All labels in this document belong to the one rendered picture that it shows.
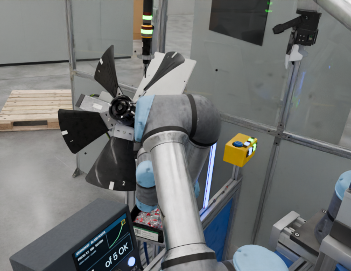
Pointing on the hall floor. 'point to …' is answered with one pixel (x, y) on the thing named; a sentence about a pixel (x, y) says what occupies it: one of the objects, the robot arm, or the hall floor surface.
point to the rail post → (231, 225)
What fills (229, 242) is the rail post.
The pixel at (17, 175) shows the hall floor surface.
